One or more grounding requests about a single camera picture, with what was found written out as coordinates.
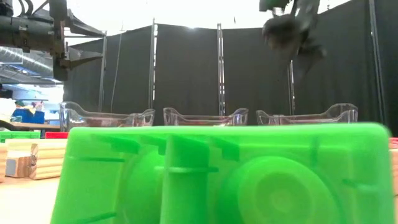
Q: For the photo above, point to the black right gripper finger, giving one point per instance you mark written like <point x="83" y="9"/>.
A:
<point x="306" y="62"/>

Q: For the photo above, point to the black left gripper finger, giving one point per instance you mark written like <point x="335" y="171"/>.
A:
<point x="77" y="29"/>
<point x="77" y="56"/>

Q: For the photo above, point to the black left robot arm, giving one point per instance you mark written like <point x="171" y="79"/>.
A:
<point x="25" y="31"/>

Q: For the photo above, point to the metal curtain pole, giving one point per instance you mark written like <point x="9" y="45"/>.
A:
<point x="102" y="71"/>
<point x="220" y="68"/>
<point x="291" y="93"/>
<point x="152" y="62"/>

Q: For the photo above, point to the clear plastic bin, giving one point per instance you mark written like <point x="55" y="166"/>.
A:
<point x="174" y="118"/>
<point x="71" y="115"/>
<point x="342" y="113"/>

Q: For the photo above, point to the blue storage box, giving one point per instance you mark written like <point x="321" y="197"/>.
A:
<point x="31" y="117"/>

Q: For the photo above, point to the large red plastic block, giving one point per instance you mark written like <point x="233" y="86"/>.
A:
<point x="394" y="141"/>
<point x="56" y="135"/>

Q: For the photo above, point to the wooden background table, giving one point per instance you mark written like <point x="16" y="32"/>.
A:
<point x="31" y="126"/>

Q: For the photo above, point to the large green plastic block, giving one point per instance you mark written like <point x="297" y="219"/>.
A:
<point x="217" y="186"/>
<point x="18" y="136"/>

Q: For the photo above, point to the wooden block grey label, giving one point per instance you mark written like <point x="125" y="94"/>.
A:
<point x="21" y="166"/>

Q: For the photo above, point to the silver ventilation duct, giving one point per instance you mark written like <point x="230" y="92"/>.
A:
<point x="18" y="59"/>

